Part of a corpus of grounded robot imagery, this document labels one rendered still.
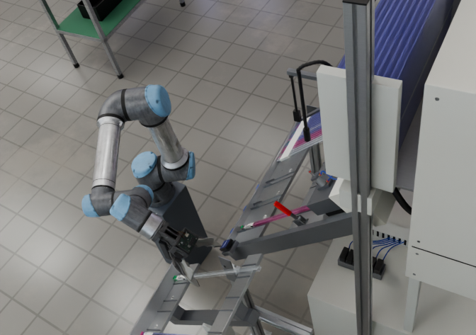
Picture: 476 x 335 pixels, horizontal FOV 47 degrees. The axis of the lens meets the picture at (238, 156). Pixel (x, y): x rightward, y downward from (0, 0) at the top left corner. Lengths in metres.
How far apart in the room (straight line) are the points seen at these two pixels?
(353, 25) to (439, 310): 1.26
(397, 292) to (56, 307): 1.76
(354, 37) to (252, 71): 2.79
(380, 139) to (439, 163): 0.13
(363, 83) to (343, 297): 1.12
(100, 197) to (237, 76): 2.10
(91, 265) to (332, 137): 2.10
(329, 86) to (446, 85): 0.21
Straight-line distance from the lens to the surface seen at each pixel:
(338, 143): 1.20
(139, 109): 1.95
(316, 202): 1.54
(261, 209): 2.02
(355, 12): 0.93
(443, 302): 2.01
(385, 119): 1.10
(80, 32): 3.98
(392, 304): 1.99
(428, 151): 1.15
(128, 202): 1.67
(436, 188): 1.24
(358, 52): 0.97
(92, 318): 2.93
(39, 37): 4.81
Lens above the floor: 2.42
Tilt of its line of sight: 49 degrees down
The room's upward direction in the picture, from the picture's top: 16 degrees counter-clockwise
